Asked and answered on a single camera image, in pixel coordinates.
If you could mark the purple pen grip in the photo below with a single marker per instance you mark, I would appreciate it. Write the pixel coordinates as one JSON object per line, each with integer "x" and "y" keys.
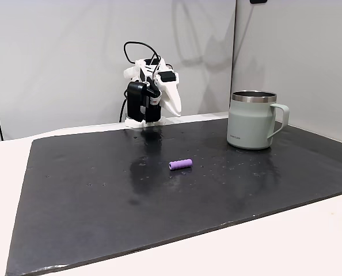
{"x": 181, "y": 164}

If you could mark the sage green steel mug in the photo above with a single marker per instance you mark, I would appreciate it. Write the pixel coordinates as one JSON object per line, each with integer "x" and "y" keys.
{"x": 247, "y": 123}

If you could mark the black table mat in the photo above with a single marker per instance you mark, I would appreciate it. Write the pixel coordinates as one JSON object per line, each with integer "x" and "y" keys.
{"x": 171, "y": 207}

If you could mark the black camera box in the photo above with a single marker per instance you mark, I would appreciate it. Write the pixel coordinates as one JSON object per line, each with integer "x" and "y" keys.
{"x": 135, "y": 97}

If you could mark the black wall-mounted object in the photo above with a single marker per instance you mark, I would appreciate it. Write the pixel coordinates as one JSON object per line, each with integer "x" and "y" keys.
{"x": 258, "y": 1}

